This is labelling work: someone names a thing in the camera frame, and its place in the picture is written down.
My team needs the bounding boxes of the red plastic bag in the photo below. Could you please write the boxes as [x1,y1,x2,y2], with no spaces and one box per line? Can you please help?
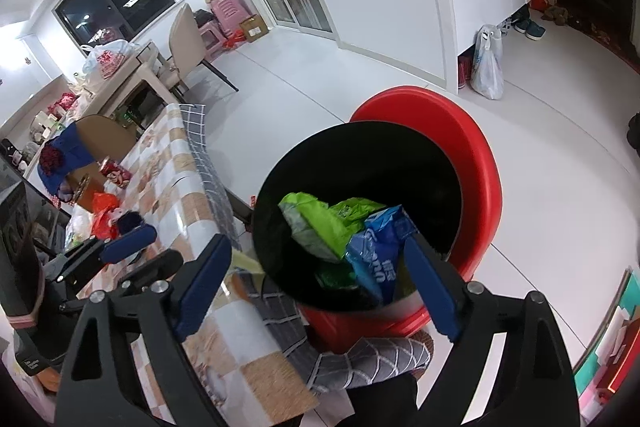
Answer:
[91,192,122,239]

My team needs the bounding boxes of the light green plastic bag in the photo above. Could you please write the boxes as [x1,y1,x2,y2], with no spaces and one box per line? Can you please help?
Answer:
[278,192,385,291]

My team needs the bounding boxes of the blue plastic bag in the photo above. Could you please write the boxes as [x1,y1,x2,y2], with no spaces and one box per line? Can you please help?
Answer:
[345,206,416,306]

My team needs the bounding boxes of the black trash bin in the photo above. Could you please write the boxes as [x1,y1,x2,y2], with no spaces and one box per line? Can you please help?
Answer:
[253,121,462,313]

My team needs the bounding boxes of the dark blue cap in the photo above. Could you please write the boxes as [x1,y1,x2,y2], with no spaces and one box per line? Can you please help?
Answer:
[115,211,144,236]

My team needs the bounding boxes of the red cartoon drink can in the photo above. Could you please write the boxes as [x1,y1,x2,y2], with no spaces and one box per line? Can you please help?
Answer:
[100,157,132,188]

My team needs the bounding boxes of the brown wooden box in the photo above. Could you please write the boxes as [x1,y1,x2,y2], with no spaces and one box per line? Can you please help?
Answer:
[68,174,104,212]

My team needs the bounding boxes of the glass display cabinet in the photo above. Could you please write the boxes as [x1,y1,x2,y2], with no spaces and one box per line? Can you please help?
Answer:
[1,157,70,263]

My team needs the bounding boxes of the checked patterned tablecloth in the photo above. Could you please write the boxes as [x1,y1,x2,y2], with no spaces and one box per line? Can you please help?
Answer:
[29,102,436,427]

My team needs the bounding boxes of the chair with blue garment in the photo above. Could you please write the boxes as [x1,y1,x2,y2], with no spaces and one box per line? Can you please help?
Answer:
[37,115,136,202]

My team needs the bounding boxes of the white side table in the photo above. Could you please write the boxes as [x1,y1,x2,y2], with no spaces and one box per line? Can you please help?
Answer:
[80,40,178,117]

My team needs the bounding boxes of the white red shopping bag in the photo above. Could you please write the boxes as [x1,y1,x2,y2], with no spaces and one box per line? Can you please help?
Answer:
[80,39,140,80]

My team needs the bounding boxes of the beige dining chair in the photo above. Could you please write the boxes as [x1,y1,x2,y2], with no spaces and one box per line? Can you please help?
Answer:
[158,3,239,103]

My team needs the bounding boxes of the red plastic stool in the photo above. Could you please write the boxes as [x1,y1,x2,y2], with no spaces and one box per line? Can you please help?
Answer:
[299,84,505,356]

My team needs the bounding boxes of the small cardboard box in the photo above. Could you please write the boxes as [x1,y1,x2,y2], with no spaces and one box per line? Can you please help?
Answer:
[240,14,269,42]

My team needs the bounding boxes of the pink plastic stools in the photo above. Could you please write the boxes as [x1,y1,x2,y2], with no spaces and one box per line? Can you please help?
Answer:
[196,0,252,60]

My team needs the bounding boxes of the dark window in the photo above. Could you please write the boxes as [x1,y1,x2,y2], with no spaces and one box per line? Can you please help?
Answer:
[54,0,175,46]

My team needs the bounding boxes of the white plastic bag on floor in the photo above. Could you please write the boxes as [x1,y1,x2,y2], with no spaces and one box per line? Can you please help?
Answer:
[470,25,504,101]

